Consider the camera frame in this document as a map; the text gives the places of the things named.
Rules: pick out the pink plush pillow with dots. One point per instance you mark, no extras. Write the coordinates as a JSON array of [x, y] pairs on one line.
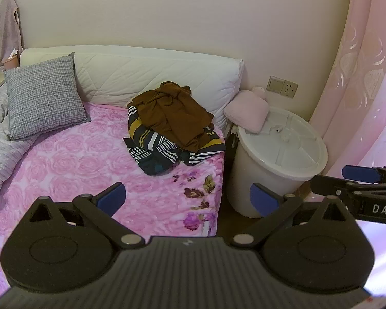
[[246, 111]]

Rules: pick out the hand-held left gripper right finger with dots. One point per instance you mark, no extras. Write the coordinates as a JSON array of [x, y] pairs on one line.
[[263, 199]]

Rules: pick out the grey checked pillow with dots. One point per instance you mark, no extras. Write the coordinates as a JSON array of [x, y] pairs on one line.
[[41, 99]]

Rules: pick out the white quilted headboard cushion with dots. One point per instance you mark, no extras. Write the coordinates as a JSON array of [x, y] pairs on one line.
[[148, 67]]

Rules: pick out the beige wall socket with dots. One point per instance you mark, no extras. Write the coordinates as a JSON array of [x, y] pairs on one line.
[[290, 88]]

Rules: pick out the white plastic bucket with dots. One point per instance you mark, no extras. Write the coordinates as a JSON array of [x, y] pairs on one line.
[[251, 167]]

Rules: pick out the brown long-sleeved shirt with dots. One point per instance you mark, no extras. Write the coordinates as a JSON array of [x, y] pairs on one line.
[[173, 116]]

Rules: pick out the grey striped duvet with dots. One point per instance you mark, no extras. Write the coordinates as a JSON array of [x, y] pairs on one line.
[[0, 141]]

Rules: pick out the beige wall switch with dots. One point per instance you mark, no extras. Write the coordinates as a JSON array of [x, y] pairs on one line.
[[275, 84]]

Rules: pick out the pink curtain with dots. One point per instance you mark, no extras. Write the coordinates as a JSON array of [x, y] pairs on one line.
[[357, 70]]

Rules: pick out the purple hanging garment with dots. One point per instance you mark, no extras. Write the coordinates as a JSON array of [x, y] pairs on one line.
[[8, 29]]

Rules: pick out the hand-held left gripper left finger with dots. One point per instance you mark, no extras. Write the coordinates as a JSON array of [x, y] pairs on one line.
[[111, 197]]

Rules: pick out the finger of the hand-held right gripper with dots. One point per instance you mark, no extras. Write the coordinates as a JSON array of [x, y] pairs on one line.
[[328, 185], [357, 172]]

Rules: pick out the pink rose blanket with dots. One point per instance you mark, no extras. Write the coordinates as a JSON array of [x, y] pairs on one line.
[[83, 167]]

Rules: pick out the white bucket lid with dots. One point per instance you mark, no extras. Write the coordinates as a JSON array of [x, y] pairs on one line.
[[296, 144]]

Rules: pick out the dark striped garment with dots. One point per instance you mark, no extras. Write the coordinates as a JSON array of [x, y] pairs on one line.
[[154, 161]]

